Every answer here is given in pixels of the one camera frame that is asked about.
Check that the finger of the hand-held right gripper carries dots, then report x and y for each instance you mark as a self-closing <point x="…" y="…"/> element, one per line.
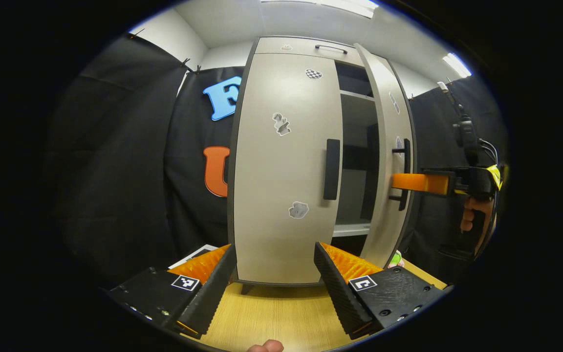
<point x="421" y="183"/>

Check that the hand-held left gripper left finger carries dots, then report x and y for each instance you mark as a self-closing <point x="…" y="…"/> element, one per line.
<point x="213" y="293"/>

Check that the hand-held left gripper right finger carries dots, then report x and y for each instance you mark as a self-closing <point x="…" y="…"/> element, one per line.
<point x="340" y="293"/>

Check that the beige shoe cabinet door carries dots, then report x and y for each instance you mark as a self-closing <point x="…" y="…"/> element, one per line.
<point x="384" y="122"/>
<point x="281" y="171"/>

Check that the double-door shoe cabinet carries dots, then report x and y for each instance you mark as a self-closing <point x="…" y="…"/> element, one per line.
<point x="355" y="127"/>

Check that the white cabinet shelf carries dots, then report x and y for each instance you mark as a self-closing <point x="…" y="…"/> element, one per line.
<point x="352" y="230"/>
<point x="357" y="95"/>

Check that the white printed paper card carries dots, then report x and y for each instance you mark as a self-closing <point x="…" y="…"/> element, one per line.
<point x="193" y="254"/>

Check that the pink green plush toy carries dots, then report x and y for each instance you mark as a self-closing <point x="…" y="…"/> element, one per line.
<point x="396" y="259"/>

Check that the ceiling light panel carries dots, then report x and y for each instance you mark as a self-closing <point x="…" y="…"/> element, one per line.
<point x="456" y="64"/>

